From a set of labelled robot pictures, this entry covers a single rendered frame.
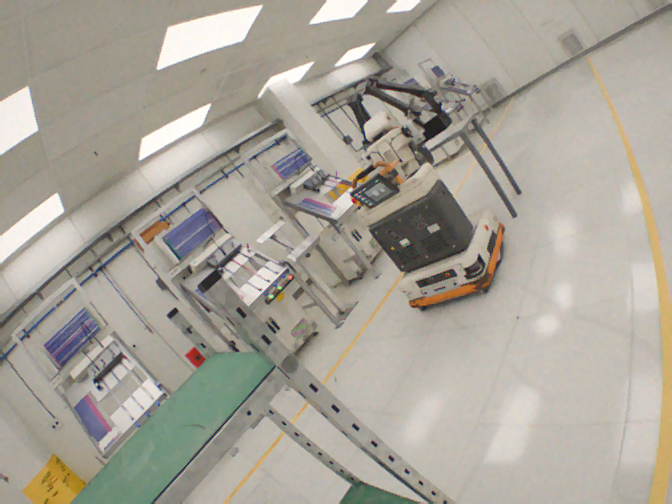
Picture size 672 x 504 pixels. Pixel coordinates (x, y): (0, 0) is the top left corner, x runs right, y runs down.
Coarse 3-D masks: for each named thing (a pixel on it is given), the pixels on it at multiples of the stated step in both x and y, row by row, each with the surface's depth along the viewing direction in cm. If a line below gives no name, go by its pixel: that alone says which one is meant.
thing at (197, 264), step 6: (228, 234) 318; (222, 240) 312; (210, 246) 307; (216, 246) 307; (204, 252) 301; (210, 252) 301; (198, 258) 296; (204, 258) 296; (192, 264) 291; (198, 264) 292; (204, 264) 298; (198, 270) 294
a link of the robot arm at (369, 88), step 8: (368, 80) 216; (368, 88) 222; (376, 88) 215; (376, 96) 216; (384, 96) 214; (392, 96) 215; (392, 104) 215; (400, 104) 213; (408, 104) 213; (408, 112) 220; (416, 112) 210
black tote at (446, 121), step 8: (432, 120) 228; (440, 120) 225; (448, 120) 233; (424, 128) 235; (432, 128) 232; (440, 128) 229; (416, 136) 242; (424, 136) 239; (432, 136) 236; (416, 144) 246
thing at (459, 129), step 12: (468, 120) 243; (444, 132) 276; (456, 132) 229; (480, 132) 256; (432, 144) 261; (468, 144) 229; (492, 144) 259; (480, 156) 231; (504, 168) 263; (492, 180) 235; (504, 192) 238; (516, 192) 269; (516, 216) 240
